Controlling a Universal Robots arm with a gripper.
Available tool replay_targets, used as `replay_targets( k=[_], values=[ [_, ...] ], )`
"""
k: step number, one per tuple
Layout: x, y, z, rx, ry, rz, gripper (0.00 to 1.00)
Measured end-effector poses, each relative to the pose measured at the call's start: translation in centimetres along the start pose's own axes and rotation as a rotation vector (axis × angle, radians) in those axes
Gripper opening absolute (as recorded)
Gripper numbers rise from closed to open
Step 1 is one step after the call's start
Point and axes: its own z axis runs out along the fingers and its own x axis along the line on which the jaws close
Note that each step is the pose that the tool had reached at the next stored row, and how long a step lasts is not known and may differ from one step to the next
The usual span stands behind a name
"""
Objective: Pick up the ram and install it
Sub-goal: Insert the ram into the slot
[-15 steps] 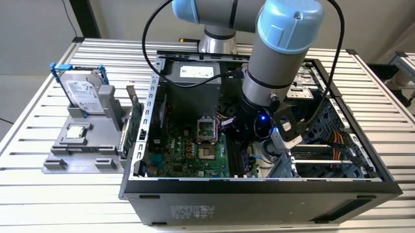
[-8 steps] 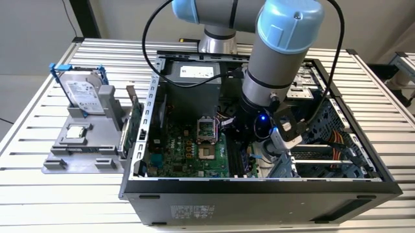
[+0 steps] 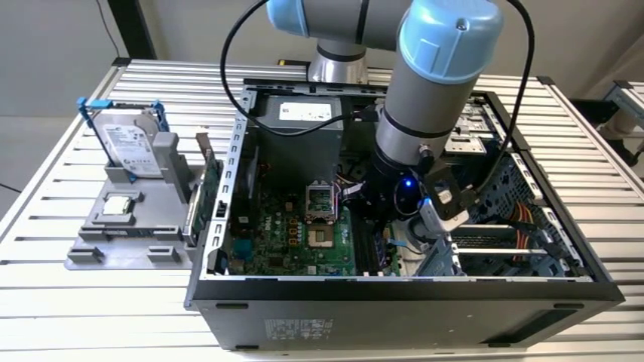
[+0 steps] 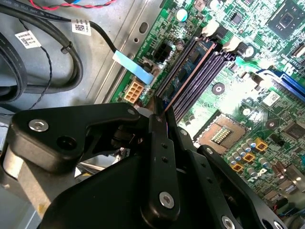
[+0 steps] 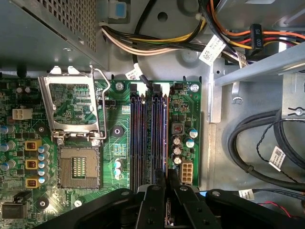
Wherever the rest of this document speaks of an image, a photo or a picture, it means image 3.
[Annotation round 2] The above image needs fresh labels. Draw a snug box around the black RAM slot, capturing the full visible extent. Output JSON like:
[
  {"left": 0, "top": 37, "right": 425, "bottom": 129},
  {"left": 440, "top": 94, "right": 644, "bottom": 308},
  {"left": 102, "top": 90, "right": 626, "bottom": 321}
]
[
  {"left": 369, "top": 225, "right": 384, "bottom": 276},
  {"left": 353, "top": 220, "right": 373, "bottom": 276}
]

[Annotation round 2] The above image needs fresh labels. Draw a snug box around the black round speaker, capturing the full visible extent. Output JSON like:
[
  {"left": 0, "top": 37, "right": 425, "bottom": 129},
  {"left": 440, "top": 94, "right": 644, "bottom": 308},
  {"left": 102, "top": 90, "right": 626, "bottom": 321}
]
[{"left": 344, "top": 160, "right": 376, "bottom": 182}]

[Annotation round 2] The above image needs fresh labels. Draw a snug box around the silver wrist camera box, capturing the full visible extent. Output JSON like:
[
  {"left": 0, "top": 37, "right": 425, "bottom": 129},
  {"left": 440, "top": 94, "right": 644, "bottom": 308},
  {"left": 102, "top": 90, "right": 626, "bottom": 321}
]
[{"left": 420, "top": 188, "right": 472, "bottom": 233}]

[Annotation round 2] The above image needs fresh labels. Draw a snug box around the aluminium side table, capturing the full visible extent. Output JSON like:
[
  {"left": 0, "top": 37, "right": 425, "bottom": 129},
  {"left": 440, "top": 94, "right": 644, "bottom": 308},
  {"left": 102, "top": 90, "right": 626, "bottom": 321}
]
[{"left": 596, "top": 81, "right": 644, "bottom": 167}]

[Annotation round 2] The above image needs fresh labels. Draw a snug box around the metal socket cover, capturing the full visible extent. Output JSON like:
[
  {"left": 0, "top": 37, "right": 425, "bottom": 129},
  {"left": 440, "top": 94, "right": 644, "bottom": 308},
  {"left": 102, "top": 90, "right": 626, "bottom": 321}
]
[{"left": 305, "top": 180, "right": 337, "bottom": 224}]

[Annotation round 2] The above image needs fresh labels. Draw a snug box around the black PC case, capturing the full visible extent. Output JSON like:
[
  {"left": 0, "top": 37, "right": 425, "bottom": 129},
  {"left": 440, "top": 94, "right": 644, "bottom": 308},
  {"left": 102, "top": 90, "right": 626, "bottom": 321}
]
[{"left": 182, "top": 77, "right": 625, "bottom": 351}]

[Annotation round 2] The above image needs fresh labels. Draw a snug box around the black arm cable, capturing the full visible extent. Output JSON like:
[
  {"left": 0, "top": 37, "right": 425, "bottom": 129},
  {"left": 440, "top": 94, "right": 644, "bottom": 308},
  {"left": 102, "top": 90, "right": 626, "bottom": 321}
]
[
  {"left": 457, "top": 0, "right": 534, "bottom": 207},
  {"left": 220, "top": 0, "right": 380, "bottom": 137}
]

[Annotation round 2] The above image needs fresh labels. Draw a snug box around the red yellow wire bundle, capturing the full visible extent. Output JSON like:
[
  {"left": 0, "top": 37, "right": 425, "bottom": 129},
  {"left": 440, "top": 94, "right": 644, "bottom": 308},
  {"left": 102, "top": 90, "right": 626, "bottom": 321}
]
[{"left": 506, "top": 202, "right": 537, "bottom": 265}]

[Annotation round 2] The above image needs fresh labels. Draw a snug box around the silver CPU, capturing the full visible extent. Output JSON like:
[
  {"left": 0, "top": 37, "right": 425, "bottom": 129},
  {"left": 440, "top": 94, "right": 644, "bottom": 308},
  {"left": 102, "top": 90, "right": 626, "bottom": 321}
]
[{"left": 102, "top": 195, "right": 136, "bottom": 216}]

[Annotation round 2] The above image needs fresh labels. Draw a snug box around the CPU socket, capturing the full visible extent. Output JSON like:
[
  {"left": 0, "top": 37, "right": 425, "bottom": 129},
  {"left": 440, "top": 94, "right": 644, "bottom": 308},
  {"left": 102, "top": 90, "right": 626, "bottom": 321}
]
[{"left": 305, "top": 222, "right": 337, "bottom": 250}]

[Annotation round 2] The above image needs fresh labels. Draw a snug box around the grey parts rack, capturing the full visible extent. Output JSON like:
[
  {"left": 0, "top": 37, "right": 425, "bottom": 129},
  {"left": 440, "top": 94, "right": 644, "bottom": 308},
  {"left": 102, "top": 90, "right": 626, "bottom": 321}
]
[{"left": 62, "top": 131, "right": 212, "bottom": 272}]

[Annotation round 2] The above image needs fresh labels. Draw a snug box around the grey power supply unit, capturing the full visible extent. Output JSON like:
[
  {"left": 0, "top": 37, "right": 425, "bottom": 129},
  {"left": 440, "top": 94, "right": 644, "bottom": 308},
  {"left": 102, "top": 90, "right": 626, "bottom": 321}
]
[{"left": 249, "top": 94, "right": 346, "bottom": 189}]

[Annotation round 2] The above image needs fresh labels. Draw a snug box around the green motherboard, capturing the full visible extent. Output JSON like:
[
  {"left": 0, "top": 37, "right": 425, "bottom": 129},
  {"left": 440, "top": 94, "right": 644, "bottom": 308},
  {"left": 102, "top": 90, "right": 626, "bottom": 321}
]
[{"left": 224, "top": 186, "right": 406, "bottom": 278}]

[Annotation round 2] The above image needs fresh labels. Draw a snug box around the grey metal drive cage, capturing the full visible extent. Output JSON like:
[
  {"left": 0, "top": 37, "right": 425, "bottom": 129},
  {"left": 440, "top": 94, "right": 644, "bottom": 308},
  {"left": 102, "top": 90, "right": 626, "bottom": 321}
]
[{"left": 441, "top": 94, "right": 510, "bottom": 163}]

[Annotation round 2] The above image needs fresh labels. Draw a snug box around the disk bay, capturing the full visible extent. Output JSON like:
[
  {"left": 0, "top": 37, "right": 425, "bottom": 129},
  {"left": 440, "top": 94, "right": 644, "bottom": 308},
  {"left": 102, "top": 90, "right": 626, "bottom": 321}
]
[{"left": 416, "top": 222, "right": 560, "bottom": 278}]

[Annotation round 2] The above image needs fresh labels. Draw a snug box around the green graphics card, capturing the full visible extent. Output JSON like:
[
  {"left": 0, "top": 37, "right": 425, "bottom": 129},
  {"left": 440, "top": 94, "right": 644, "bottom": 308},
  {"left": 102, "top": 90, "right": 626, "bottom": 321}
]
[{"left": 181, "top": 126, "right": 225, "bottom": 250}]

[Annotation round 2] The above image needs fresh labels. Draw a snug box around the black vertical post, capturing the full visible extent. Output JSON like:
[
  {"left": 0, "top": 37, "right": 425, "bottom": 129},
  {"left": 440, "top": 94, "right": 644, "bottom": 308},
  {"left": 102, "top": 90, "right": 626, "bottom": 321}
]
[{"left": 108, "top": 0, "right": 157, "bottom": 61}]

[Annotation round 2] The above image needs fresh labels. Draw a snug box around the hard disk in blue carrier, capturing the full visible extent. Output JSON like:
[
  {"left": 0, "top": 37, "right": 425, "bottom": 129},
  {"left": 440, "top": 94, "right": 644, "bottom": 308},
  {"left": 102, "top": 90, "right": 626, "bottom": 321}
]
[{"left": 77, "top": 97, "right": 174, "bottom": 184}]

